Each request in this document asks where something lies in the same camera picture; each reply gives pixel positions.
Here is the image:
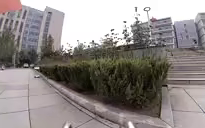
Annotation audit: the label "row of trees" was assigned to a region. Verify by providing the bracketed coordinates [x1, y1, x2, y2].
[39, 20, 154, 61]

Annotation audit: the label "green hedge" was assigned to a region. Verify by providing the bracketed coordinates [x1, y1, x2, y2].
[39, 57, 173, 108]

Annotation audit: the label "grey stone kerb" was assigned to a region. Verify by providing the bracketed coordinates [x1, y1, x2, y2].
[34, 70, 175, 128]

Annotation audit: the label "street lamp pole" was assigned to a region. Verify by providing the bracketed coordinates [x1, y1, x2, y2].
[143, 6, 154, 48]

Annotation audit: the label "robot's own part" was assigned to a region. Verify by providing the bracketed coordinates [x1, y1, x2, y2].
[127, 120, 136, 128]
[62, 121, 73, 128]

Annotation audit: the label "grey apartment building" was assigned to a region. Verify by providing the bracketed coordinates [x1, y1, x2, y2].
[131, 16, 176, 49]

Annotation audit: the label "white car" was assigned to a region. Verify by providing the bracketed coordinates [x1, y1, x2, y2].
[22, 62, 30, 69]

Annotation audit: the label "tall grey building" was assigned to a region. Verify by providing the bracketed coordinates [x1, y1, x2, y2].
[0, 4, 66, 59]

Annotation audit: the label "grey stone stairs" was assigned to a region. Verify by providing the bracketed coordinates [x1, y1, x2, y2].
[166, 47, 205, 86]

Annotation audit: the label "blue grey building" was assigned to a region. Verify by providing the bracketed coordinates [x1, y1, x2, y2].
[173, 19, 200, 49]

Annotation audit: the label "grey paved slab path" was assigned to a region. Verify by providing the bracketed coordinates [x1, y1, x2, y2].
[0, 68, 205, 128]

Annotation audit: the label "orange red awning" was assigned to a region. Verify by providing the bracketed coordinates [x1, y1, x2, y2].
[0, 0, 23, 15]

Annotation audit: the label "grey low wall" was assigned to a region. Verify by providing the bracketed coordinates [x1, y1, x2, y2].
[86, 46, 169, 62]

